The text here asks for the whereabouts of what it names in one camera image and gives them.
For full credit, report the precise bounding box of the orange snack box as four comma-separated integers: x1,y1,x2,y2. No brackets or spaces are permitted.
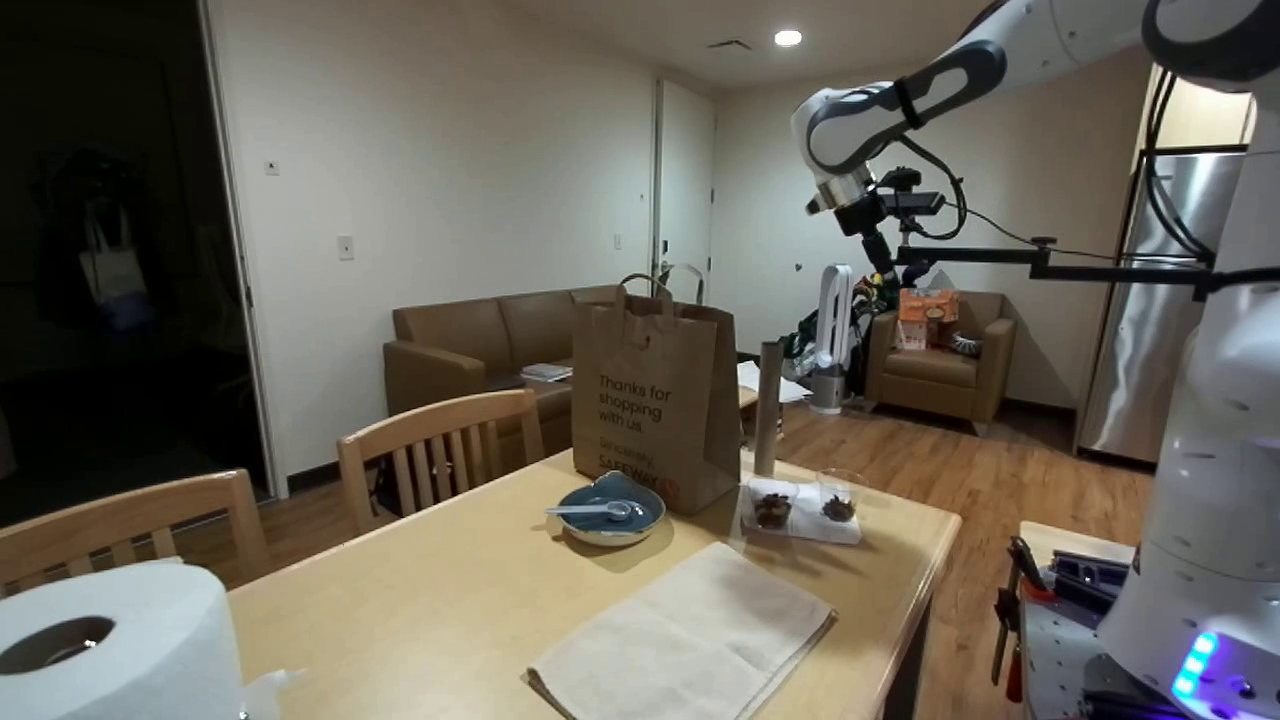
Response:
893,284,965,355

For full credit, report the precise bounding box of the light grey spoon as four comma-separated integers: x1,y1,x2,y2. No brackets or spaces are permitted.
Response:
557,494,653,529

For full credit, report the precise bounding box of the stainless steel refrigerator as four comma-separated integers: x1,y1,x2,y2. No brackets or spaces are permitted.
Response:
1071,144,1262,471

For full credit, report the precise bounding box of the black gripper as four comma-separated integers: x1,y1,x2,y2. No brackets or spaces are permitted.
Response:
834,176,922,291

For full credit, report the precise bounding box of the white crumpled cloth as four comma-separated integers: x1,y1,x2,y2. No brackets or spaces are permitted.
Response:
736,355,816,411

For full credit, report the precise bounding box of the beige wall cabinet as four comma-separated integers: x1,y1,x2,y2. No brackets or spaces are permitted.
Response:
1136,57,1262,161

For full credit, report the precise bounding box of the light wooden chair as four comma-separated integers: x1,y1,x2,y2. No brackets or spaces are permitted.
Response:
331,382,549,538
0,464,274,599

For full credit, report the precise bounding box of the white paper towel roll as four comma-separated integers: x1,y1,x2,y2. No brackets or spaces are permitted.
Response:
0,554,251,720

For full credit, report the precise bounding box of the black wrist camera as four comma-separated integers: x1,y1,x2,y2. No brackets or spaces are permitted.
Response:
862,162,952,227

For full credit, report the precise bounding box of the brown armchair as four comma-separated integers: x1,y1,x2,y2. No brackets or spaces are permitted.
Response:
861,286,1019,433

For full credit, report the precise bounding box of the wooden cart top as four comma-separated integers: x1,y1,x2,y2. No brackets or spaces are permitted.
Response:
1015,516,1138,571

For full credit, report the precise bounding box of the brown paper shopping bag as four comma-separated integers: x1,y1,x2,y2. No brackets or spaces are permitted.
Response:
566,268,744,518

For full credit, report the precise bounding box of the black mounting bracket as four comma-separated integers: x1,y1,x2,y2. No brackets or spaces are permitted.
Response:
1045,548,1136,619

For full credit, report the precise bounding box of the orange black clamp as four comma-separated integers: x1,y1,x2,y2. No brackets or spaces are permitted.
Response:
986,582,1032,709
1002,532,1054,599

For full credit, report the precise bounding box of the white tote bag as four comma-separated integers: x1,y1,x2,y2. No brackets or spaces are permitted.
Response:
77,212,152,332

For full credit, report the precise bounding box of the black boom bar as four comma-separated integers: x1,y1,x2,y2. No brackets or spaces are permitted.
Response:
893,236,1280,307

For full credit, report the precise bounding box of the white closet door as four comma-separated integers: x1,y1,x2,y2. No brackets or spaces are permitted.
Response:
653,76,720,307

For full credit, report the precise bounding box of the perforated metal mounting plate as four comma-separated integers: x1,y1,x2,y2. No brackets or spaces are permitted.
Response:
1015,597,1163,720

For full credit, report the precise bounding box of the white standing appliance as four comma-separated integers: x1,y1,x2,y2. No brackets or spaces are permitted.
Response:
795,258,862,416

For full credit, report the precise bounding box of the brown sofa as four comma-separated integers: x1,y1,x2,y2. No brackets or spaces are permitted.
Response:
381,280,633,419

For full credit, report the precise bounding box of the small dark bag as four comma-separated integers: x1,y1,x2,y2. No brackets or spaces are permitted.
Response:
936,320,986,362

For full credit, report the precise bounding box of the white cushion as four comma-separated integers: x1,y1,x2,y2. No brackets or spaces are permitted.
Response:
515,358,578,391

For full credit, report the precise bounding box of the black velcro strap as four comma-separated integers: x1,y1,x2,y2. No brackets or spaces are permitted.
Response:
893,72,936,132

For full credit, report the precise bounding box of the dark blue bowl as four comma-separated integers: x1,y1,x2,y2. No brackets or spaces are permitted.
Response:
550,469,672,552

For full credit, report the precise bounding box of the beige paper napkin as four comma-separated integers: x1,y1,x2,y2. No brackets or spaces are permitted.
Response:
523,538,839,720

